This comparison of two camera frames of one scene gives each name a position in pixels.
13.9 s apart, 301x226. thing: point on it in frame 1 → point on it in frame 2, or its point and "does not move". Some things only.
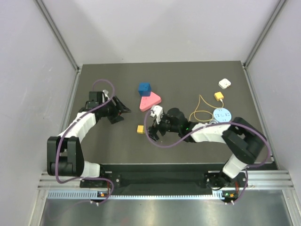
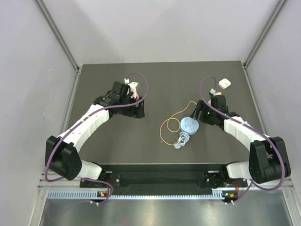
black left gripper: (120, 108) → (137, 112)
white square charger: (224, 83) does not move
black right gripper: (154, 130) → (201, 106)
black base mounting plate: (164, 176) does not move
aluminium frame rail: (49, 182) does not move
